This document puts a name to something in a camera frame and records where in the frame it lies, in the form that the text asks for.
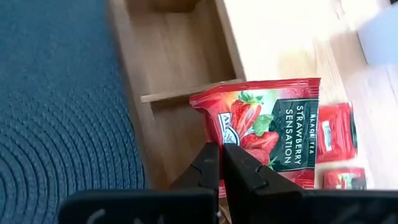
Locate round blue woven placemat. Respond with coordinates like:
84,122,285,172
0,0,147,215

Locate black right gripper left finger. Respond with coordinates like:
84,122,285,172
169,142,220,191

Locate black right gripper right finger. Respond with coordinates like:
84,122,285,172
223,143,305,200

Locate wooden tea organizer box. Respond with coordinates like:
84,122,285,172
107,0,247,191

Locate red strawberry tea packet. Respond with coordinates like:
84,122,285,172
316,102,358,163
188,77,321,198
322,167,368,190

